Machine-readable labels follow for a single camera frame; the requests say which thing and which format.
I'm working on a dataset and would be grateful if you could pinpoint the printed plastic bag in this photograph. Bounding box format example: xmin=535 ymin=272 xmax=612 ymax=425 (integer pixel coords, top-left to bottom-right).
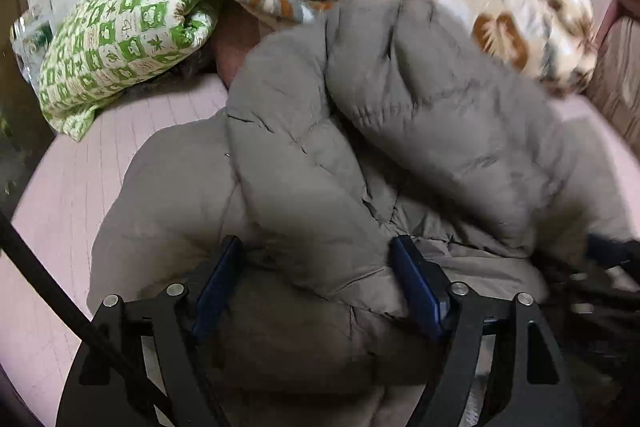
xmin=10 ymin=14 xmax=56 ymax=82

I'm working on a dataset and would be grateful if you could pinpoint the black cable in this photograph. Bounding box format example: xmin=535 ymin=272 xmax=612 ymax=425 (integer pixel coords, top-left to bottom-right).
xmin=0 ymin=212 xmax=166 ymax=427

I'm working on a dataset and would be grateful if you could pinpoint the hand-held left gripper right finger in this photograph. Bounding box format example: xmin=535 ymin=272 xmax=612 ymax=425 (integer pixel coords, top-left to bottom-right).
xmin=389 ymin=235 xmax=583 ymax=427

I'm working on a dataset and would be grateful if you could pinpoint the grey quilted jacket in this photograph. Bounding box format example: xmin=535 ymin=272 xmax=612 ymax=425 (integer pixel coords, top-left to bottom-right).
xmin=86 ymin=0 xmax=640 ymax=427

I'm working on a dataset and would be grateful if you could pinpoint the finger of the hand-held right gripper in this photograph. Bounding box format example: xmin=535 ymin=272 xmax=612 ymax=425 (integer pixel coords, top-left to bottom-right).
xmin=585 ymin=233 xmax=640 ymax=270
xmin=547 ymin=268 xmax=640 ymax=325

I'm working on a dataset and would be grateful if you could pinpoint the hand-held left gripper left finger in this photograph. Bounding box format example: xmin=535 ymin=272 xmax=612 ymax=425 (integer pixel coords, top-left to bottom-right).
xmin=55 ymin=235 xmax=244 ymax=427

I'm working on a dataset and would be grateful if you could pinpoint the striped floral cushion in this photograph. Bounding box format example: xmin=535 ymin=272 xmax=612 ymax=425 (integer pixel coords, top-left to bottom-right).
xmin=585 ymin=16 xmax=640 ymax=142

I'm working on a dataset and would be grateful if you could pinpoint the green checked pillow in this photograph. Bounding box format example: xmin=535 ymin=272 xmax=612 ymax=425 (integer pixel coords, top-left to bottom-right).
xmin=37 ymin=0 xmax=221 ymax=142

